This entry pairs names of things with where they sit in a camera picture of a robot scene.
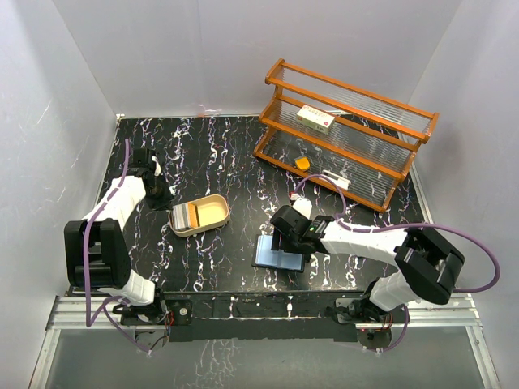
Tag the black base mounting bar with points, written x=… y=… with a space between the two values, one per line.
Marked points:
x=292 y=315

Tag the white red small box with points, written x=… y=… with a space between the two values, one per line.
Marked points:
x=316 y=119

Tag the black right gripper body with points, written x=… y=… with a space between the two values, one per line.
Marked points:
x=289 y=243

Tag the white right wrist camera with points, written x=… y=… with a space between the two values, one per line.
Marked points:
x=303 y=206

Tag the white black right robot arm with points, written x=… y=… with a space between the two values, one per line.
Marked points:
x=428 y=264

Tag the orange wooden shelf rack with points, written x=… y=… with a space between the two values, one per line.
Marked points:
x=373 y=141

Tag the small orange yellow block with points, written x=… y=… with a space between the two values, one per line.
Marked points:
x=302 y=163

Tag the black blue card holder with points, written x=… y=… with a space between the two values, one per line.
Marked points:
x=264 y=257

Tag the beige oval plastic tray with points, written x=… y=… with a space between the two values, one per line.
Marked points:
x=213 y=212

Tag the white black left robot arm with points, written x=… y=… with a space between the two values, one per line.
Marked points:
x=96 y=253

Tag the stack of credit cards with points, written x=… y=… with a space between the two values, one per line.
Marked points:
x=185 y=216

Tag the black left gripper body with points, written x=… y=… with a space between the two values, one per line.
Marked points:
x=160 y=198

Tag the white black small device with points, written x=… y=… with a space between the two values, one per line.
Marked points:
x=340 y=181

